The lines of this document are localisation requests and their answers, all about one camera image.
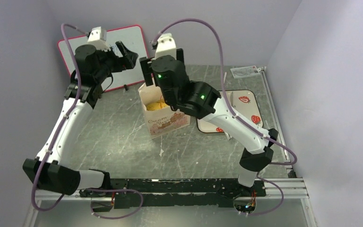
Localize strawberry print tray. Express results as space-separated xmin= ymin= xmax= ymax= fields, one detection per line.
xmin=196 ymin=90 xmax=263 ymax=133

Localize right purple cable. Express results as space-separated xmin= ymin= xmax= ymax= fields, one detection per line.
xmin=150 ymin=17 xmax=298 ymax=218

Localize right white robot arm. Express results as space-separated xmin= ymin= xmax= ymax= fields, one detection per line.
xmin=139 ymin=55 xmax=278 ymax=196

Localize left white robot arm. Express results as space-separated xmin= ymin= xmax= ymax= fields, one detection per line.
xmin=23 ymin=41 xmax=138 ymax=197

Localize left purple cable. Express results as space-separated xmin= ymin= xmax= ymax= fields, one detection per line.
xmin=31 ymin=23 xmax=145 ymax=220

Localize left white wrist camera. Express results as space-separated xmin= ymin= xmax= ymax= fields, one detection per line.
xmin=87 ymin=26 xmax=111 ymax=52

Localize white card on table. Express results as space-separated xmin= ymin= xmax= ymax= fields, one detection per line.
xmin=231 ymin=66 xmax=261 ymax=79

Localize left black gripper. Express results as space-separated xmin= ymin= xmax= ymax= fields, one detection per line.
xmin=95 ymin=42 xmax=138 ymax=83

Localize red framed whiteboard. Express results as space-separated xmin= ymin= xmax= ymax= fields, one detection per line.
xmin=57 ymin=25 xmax=148 ymax=92

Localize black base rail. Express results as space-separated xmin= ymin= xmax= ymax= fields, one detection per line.
xmin=78 ymin=178 xmax=266 ymax=209

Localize yellow fake bread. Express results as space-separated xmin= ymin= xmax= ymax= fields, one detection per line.
xmin=146 ymin=99 xmax=168 ymax=111

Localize metal serving tongs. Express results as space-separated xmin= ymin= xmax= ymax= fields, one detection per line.
xmin=225 ymin=132 xmax=232 ymax=140

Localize purple cable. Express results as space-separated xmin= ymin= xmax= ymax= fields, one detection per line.
xmin=31 ymin=23 xmax=145 ymax=220
xmin=150 ymin=17 xmax=298 ymax=218

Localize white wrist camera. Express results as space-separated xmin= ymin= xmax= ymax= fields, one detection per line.
xmin=87 ymin=26 xmax=111 ymax=52
xmin=154 ymin=33 xmax=177 ymax=59

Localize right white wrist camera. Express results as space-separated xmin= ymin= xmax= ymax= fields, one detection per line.
xmin=154 ymin=33 xmax=177 ymax=59

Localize paper bag with orange handles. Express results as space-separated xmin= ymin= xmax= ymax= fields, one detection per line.
xmin=138 ymin=84 xmax=190 ymax=138

